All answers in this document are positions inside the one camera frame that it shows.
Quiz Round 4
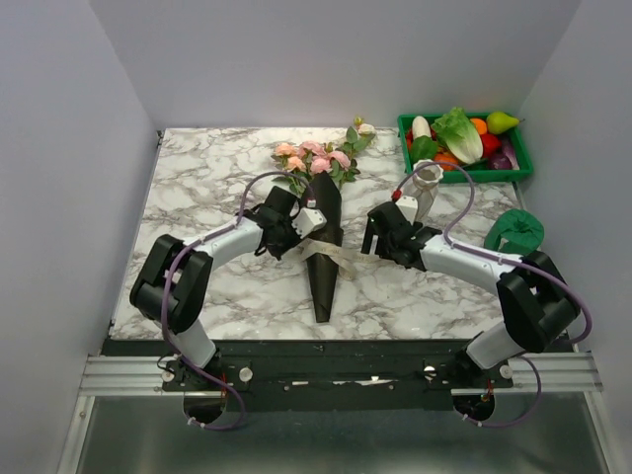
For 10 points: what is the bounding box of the cream ribbon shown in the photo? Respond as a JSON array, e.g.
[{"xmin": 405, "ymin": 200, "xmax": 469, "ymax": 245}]
[{"xmin": 297, "ymin": 239, "xmax": 380, "ymax": 280}]

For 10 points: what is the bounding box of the black wrapping paper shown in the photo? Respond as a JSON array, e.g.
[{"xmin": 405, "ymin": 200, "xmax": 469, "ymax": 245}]
[{"xmin": 303, "ymin": 173, "xmax": 344, "ymax": 324}]

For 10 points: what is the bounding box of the pink flower bouquet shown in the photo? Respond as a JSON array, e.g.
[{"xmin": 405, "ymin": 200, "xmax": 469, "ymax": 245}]
[{"xmin": 272, "ymin": 117, "xmax": 377, "ymax": 195}]

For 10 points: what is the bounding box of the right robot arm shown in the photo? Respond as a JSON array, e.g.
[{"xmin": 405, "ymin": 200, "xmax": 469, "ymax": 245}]
[{"xmin": 361, "ymin": 201, "xmax": 580, "ymax": 387}]

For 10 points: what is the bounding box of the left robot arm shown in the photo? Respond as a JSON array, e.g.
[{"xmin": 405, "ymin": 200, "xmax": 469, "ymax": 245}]
[{"xmin": 129, "ymin": 187, "xmax": 299, "ymax": 390}]

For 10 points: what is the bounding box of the white ribbed vase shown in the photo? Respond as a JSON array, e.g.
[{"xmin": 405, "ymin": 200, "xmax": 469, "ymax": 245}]
[{"xmin": 402, "ymin": 160, "xmax": 443, "ymax": 222}]

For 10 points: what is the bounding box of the orange toy carrot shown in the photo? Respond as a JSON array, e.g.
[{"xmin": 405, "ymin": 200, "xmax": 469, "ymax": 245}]
[{"xmin": 434, "ymin": 152, "xmax": 461, "ymax": 171}]

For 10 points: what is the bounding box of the white toy radish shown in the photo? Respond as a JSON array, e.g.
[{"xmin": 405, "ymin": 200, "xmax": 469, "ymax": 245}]
[{"xmin": 411, "ymin": 116, "xmax": 432, "ymax": 140}]

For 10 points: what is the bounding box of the green rolled cloth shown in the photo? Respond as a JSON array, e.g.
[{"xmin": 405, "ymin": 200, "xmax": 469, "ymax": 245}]
[{"xmin": 483, "ymin": 208, "xmax": 545, "ymax": 256}]

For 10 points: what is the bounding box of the toy lettuce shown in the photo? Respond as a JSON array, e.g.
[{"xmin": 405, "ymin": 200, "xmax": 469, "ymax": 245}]
[{"xmin": 431, "ymin": 107, "xmax": 483, "ymax": 165}]

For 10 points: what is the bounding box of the red toy pepper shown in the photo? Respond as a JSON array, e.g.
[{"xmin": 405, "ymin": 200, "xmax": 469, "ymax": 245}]
[{"xmin": 480, "ymin": 133, "xmax": 502, "ymax": 158}]

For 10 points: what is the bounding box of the toy orange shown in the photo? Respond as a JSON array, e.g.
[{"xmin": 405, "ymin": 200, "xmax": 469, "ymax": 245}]
[{"xmin": 470, "ymin": 118, "xmax": 488, "ymax": 135}]

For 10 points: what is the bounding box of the green plastic bin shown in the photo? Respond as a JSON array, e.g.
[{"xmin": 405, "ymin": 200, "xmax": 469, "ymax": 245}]
[{"xmin": 397, "ymin": 114, "xmax": 533, "ymax": 184}]

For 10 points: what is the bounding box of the toy pear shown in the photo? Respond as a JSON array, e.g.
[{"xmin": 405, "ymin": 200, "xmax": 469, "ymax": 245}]
[{"xmin": 486, "ymin": 111, "xmax": 520, "ymax": 135}]

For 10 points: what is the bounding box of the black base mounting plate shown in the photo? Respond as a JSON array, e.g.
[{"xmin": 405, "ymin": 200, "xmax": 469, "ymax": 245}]
[{"xmin": 100, "ymin": 340, "xmax": 541, "ymax": 424}]

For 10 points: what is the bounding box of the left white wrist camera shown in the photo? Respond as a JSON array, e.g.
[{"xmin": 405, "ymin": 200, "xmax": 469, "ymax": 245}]
[{"xmin": 291, "ymin": 198, "xmax": 327, "ymax": 239}]

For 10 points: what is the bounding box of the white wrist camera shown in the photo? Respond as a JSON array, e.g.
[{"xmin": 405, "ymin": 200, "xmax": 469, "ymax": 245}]
[
  {"xmin": 391, "ymin": 190, "xmax": 419, "ymax": 224},
  {"xmin": 291, "ymin": 198, "xmax": 327, "ymax": 239}
]

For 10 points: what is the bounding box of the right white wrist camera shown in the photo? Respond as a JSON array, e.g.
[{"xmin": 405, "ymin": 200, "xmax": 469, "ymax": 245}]
[{"xmin": 391, "ymin": 190, "xmax": 419, "ymax": 224}]

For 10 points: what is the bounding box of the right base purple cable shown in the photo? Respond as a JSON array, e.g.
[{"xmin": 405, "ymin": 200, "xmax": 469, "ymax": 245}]
[{"xmin": 461, "ymin": 355, "xmax": 543, "ymax": 429}]

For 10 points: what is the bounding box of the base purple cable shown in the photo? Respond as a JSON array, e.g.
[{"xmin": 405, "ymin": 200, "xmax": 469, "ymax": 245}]
[
  {"xmin": 186, "ymin": 374, "xmax": 248, "ymax": 432},
  {"xmin": 461, "ymin": 355, "xmax": 543, "ymax": 429}
]

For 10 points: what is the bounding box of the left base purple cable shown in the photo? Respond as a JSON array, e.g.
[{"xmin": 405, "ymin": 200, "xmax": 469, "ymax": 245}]
[{"xmin": 186, "ymin": 374, "xmax": 248, "ymax": 432}]

